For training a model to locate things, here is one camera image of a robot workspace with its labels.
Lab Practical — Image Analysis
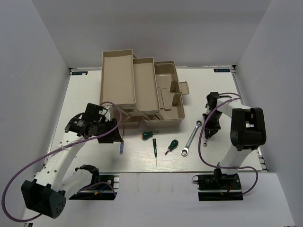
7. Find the blue handled long screwdriver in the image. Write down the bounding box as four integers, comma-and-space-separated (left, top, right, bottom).
119, 129, 125, 155

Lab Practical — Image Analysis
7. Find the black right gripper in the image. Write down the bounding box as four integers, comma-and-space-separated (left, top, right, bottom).
203, 110, 223, 137

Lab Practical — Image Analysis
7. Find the beige plastic toolbox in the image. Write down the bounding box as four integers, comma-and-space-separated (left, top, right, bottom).
100, 49, 189, 128

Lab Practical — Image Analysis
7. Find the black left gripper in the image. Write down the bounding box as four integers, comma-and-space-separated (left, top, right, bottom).
94, 117, 123, 143

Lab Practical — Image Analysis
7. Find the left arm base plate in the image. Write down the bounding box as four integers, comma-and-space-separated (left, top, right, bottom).
69, 173, 120, 201

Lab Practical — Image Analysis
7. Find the stubby green orange-capped screwdriver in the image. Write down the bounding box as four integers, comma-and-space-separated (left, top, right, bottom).
141, 131, 159, 140

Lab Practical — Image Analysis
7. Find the stubby green handled screwdriver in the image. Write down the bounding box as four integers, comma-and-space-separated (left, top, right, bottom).
164, 140, 178, 156

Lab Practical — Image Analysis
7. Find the large ratchet wrench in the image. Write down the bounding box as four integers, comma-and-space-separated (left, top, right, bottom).
181, 120, 202, 157

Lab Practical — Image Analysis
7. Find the slim black green precision screwdriver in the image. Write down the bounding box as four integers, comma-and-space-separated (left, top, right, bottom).
152, 138, 158, 167

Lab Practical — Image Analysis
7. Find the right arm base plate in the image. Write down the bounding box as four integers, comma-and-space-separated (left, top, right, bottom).
192, 168, 243, 201

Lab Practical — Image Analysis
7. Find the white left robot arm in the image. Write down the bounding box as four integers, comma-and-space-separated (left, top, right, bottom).
21, 102, 122, 218

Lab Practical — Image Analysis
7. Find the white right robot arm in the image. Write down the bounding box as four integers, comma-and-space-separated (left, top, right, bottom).
200, 92, 267, 189

